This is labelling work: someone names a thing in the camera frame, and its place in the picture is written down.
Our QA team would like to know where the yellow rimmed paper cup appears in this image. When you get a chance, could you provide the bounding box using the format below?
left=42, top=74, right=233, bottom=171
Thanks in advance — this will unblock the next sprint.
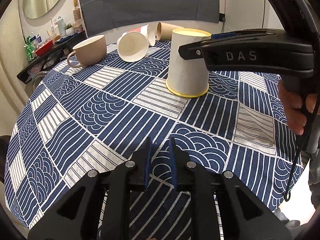
left=165, top=28, right=211, bottom=98

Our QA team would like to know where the brown kraft paper cup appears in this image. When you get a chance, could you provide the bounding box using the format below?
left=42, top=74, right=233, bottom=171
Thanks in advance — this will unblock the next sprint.
left=156, top=22, right=182, bottom=41

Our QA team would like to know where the orange white paper cup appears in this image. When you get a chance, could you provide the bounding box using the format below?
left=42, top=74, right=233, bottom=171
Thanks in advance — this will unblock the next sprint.
left=122, top=23, right=156, bottom=47

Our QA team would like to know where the person's right hand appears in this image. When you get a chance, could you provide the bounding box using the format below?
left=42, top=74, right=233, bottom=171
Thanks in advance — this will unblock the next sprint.
left=278, top=80, right=307, bottom=135

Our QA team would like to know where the blue white patterned tablecloth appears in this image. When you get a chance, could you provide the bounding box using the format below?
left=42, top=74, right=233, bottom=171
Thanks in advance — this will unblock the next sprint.
left=4, top=41, right=303, bottom=239

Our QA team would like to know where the dark grey covered screen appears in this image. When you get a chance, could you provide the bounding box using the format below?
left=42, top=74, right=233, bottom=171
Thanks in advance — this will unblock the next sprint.
left=80, top=0, right=220, bottom=36

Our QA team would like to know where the beige ceramic mug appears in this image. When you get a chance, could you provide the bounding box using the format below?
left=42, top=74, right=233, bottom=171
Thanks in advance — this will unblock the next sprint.
left=67, top=35, right=107, bottom=68

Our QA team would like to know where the small potted plant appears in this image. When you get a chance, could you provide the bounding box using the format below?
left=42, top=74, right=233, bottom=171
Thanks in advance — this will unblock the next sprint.
left=66, top=23, right=75, bottom=36

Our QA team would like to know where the white pump bottle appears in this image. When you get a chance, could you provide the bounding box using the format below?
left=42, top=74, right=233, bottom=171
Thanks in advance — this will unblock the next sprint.
left=56, top=16, right=66, bottom=36

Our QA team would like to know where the black side shelf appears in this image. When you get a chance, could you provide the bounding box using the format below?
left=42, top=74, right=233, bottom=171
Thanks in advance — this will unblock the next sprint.
left=17, top=31, right=87, bottom=84

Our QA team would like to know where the red bowl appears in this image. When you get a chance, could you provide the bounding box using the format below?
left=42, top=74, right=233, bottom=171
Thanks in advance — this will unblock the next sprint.
left=35, top=40, right=53, bottom=56

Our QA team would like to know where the green bottle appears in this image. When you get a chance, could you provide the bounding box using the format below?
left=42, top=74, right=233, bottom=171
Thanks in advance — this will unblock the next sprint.
left=24, top=36, right=34, bottom=62

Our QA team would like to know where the black cable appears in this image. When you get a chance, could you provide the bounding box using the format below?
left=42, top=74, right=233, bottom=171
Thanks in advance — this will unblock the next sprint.
left=283, top=92, right=320, bottom=202

